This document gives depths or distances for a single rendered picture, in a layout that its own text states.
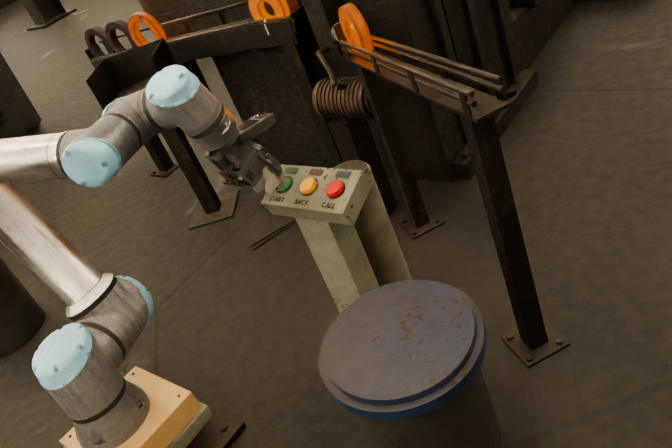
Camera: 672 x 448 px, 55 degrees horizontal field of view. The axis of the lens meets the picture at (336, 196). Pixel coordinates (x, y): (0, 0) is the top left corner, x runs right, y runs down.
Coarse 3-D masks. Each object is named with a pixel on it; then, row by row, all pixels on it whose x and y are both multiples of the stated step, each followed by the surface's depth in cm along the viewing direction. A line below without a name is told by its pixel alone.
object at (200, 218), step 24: (144, 48) 247; (168, 48) 247; (96, 72) 242; (120, 72) 253; (144, 72) 253; (96, 96) 237; (120, 96) 249; (168, 144) 255; (192, 168) 261; (192, 216) 276; (216, 216) 269
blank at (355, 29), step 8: (344, 8) 177; (352, 8) 176; (344, 16) 180; (352, 16) 175; (360, 16) 175; (344, 24) 184; (352, 24) 176; (360, 24) 175; (344, 32) 188; (352, 32) 185; (360, 32) 175; (368, 32) 176; (352, 40) 185; (360, 40) 176; (368, 40) 177; (368, 48) 178
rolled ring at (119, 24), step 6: (108, 24) 276; (114, 24) 274; (120, 24) 272; (126, 24) 273; (108, 30) 279; (114, 30) 281; (120, 30) 274; (126, 30) 272; (108, 36) 282; (114, 36) 283; (114, 42) 283; (132, 42) 275; (114, 48) 285; (120, 48) 285; (132, 48) 278
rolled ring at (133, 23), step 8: (136, 16) 262; (144, 16) 260; (152, 16) 262; (128, 24) 268; (136, 24) 268; (152, 24) 260; (136, 32) 270; (160, 32) 262; (136, 40) 272; (144, 40) 273
